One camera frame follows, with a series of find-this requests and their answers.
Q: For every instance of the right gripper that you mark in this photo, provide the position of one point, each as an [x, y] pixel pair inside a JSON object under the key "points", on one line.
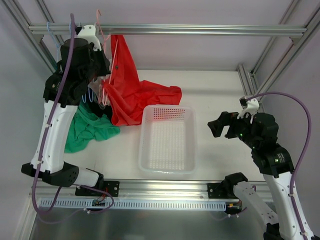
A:
{"points": [[230, 125]]}

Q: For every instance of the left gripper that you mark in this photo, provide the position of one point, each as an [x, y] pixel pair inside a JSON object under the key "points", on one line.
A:
{"points": [[100, 64]]}

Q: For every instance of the pink hanger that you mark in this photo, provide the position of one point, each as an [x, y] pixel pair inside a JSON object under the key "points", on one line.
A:
{"points": [[103, 98]]}

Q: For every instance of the red tank top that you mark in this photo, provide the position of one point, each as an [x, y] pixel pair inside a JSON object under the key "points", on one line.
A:
{"points": [[127, 95]]}

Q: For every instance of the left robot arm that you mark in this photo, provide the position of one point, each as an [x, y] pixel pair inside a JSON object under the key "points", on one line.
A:
{"points": [[82, 61]]}

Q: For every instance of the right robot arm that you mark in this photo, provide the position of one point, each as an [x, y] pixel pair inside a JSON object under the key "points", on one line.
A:
{"points": [[259, 133]]}

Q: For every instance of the light blue hanger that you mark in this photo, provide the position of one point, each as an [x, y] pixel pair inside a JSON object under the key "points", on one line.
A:
{"points": [[89, 96], [55, 41]]}

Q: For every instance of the black tank top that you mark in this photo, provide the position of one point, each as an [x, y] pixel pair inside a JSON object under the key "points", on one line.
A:
{"points": [[99, 112]]}

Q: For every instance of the green tank top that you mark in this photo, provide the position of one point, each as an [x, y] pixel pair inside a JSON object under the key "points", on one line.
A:
{"points": [[87, 126]]}

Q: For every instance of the white plastic basket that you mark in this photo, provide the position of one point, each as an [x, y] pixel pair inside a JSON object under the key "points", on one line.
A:
{"points": [[168, 140]]}

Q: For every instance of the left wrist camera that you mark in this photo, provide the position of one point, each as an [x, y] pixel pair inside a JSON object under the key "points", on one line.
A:
{"points": [[88, 32]]}

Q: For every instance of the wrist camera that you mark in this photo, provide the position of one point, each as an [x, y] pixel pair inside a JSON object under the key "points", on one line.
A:
{"points": [[249, 106], [88, 32]]}

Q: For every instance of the aluminium hanging rail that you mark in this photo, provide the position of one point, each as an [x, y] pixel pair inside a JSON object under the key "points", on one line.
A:
{"points": [[281, 30]]}

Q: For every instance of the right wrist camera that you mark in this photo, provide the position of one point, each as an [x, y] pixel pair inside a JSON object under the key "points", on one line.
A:
{"points": [[249, 106]]}

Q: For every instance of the right aluminium frame post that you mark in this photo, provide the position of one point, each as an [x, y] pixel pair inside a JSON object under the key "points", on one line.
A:
{"points": [[278, 55]]}

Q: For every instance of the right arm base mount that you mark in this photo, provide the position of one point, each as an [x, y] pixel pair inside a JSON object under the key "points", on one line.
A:
{"points": [[224, 189]]}

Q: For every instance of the front aluminium rail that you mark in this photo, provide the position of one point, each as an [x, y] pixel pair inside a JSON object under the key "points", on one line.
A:
{"points": [[139, 189]]}

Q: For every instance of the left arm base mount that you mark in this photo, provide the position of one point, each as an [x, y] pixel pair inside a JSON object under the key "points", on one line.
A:
{"points": [[110, 186]]}

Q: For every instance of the slotted cable duct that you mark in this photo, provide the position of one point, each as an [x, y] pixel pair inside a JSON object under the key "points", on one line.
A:
{"points": [[139, 204]]}

